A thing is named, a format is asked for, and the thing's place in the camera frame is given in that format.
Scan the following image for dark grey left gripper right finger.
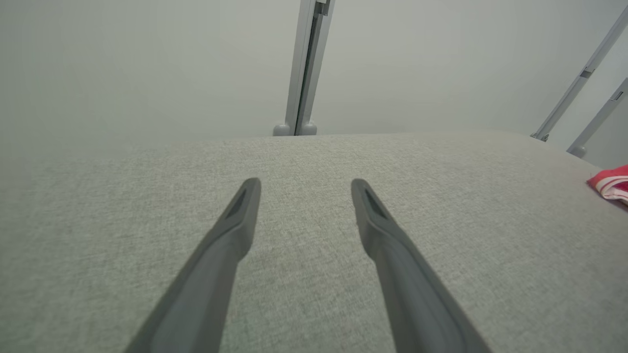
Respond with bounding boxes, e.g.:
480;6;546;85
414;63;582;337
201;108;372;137
351;178;491;353

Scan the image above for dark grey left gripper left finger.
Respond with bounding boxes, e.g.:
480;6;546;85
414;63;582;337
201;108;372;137
124;177;262;353

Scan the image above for grey metal frame post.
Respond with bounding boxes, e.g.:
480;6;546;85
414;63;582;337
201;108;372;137
273;0;336;136

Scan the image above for red and white shirt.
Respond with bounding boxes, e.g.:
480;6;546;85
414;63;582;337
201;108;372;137
586;165;628;205

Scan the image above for slanted grey metal strut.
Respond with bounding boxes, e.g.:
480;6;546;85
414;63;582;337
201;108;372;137
530;7;628;143

